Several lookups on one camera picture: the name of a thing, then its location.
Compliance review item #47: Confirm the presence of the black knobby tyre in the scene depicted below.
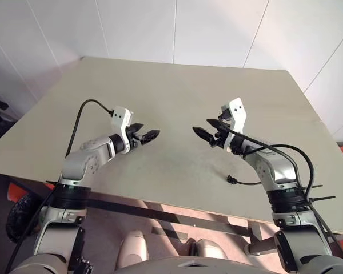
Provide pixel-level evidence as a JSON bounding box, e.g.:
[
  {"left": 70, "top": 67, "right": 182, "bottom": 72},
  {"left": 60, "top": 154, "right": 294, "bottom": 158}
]
[{"left": 5, "top": 194, "right": 46, "bottom": 244}]

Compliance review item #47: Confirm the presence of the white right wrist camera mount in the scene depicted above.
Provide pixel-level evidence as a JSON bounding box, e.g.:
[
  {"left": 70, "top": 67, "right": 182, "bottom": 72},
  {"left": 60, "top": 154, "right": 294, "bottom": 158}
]
[{"left": 219, "top": 98, "right": 248, "bottom": 149}]

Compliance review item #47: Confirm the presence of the black cable with loose plug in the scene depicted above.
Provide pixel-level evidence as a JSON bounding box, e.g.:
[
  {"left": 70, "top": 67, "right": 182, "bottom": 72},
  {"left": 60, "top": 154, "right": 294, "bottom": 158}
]
[{"left": 226, "top": 174, "right": 262, "bottom": 186}]

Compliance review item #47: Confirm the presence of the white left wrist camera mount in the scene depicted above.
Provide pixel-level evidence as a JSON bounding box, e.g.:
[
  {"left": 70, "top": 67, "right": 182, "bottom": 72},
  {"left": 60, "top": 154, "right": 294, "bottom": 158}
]
[{"left": 110, "top": 105, "right": 135, "bottom": 154}]

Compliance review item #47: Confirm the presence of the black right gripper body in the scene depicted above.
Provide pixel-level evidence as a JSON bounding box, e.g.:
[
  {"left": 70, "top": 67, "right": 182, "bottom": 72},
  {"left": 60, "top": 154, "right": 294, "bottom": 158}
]
[{"left": 210, "top": 122, "right": 233, "bottom": 148}]

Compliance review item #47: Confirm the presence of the beige robot leg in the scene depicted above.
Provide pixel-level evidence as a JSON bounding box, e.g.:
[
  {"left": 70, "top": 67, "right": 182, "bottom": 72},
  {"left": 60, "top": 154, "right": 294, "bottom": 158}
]
[
  {"left": 188, "top": 238, "right": 228, "bottom": 261},
  {"left": 117, "top": 229, "right": 148, "bottom": 262}
]

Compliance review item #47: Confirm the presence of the beige left robot leg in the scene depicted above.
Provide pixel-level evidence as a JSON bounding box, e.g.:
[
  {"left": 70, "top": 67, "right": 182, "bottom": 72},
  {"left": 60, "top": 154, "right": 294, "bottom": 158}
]
[{"left": 117, "top": 229, "right": 148, "bottom": 262}]

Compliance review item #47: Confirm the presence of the black table frame bar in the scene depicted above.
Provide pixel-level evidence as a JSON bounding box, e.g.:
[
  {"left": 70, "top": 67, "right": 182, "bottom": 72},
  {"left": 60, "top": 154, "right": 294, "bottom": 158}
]
[{"left": 87, "top": 196, "right": 252, "bottom": 237}]

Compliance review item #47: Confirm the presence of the beige right robot leg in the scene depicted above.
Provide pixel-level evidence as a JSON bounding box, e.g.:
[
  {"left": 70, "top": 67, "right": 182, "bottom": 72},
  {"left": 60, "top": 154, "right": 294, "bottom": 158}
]
[{"left": 188, "top": 238, "right": 228, "bottom": 261}]

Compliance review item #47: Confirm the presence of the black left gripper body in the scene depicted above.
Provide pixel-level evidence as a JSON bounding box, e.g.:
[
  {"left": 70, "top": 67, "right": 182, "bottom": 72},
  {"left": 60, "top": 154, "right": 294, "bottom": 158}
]
[{"left": 125, "top": 127, "right": 146, "bottom": 152}]

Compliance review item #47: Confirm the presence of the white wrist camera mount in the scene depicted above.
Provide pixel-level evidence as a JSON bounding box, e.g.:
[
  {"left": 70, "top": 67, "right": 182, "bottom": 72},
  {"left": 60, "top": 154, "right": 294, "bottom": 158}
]
[
  {"left": 219, "top": 98, "right": 248, "bottom": 149},
  {"left": 110, "top": 105, "right": 135, "bottom": 154}
]

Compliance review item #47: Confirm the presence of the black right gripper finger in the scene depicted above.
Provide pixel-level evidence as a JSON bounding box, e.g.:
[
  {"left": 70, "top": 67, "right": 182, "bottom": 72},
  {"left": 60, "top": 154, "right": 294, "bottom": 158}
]
[
  {"left": 192, "top": 127, "right": 216, "bottom": 144},
  {"left": 206, "top": 118, "right": 227, "bottom": 130}
]

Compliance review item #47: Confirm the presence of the silver robot torso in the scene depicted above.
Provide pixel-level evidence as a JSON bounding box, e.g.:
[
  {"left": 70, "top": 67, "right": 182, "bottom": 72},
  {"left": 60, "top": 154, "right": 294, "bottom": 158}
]
[{"left": 114, "top": 255, "right": 278, "bottom": 274}]

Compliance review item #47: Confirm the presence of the grey metal table leg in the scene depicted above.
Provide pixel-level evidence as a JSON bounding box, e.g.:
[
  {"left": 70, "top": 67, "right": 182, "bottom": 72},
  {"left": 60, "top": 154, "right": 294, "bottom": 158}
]
[{"left": 244, "top": 221, "right": 278, "bottom": 256}]

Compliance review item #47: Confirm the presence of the orange plastic object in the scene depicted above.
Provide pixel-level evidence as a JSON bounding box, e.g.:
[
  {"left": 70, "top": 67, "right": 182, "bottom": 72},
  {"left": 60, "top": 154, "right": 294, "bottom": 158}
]
[{"left": 7, "top": 182, "right": 28, "bottom": 203}]

